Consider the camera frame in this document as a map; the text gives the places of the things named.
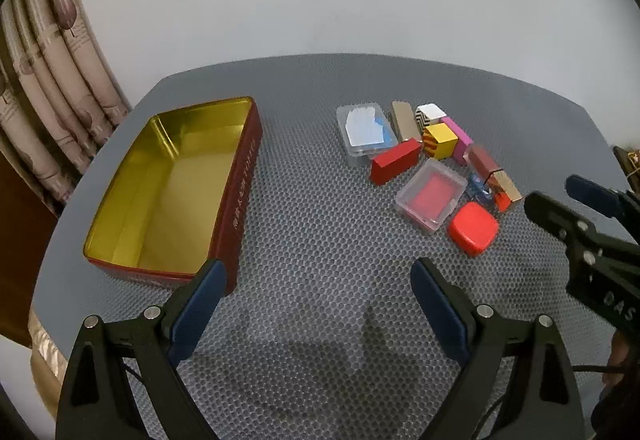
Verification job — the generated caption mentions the small blue faceted gem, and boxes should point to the small blue faceted gem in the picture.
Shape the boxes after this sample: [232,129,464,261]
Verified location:
[466,173,493,205]

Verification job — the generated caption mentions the red long block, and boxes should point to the red long block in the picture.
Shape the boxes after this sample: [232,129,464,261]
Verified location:
[370,138,423,185]

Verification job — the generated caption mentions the beige printed curtain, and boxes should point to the beige printed curtain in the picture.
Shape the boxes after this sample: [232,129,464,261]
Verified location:
[0,0,132,215]

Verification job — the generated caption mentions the red rounded square case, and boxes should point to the red rounded square case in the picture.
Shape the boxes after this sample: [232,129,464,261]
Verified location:
[446,201,501,257]

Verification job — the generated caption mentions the pink long block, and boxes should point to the pink long block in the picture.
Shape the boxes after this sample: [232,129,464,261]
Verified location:
[441,117,474,165]

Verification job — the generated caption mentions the black white zigzag cube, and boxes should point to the black white zigzag cube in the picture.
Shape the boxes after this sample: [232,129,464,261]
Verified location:
[415,103,447,128]

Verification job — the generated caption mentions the yellow red striped cube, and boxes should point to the yellow red striped cube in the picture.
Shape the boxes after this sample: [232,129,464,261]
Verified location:
[422,122,459,161]

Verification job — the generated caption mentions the person's right forearm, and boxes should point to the person's right forearm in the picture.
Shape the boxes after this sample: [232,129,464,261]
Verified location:
[590,327,640,440]

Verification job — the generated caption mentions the black cable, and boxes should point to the black cable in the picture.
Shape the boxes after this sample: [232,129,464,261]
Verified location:
[570,363,626,377]

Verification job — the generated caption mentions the clear box white blue contents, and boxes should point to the clear box white blue contents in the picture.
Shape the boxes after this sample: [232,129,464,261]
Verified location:
[336,102,399,169]

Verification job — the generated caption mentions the red tin box gold inside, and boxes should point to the red tin box gold inside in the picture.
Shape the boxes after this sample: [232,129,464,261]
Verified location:
[82,96,262,297]

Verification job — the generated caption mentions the brown object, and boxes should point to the brown object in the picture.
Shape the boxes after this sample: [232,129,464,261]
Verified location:
[614,146,640,178]

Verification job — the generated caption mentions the gold satin cloth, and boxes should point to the gold satin cloth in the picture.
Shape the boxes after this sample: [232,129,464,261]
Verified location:
[27,305,68,421]

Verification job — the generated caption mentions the brown wooden door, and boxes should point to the brown wooden door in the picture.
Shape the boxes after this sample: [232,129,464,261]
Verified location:
[0,140,61,346]

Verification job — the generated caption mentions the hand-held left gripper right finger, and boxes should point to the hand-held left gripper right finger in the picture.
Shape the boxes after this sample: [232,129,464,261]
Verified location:
[410,257,586,440]

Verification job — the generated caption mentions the tan long block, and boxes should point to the tan long block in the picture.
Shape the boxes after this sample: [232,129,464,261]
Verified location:
[391,100,418,144]

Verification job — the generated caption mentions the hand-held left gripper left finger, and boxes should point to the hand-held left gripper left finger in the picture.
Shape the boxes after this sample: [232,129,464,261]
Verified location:
[56,258,228,440]

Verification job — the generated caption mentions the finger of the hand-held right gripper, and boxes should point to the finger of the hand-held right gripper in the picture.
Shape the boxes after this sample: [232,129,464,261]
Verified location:
[524,191,607,261]
[566,175,640,229]

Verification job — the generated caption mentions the clear box red contents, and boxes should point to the clear box red contents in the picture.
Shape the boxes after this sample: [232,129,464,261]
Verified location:
[395,158,474,234]

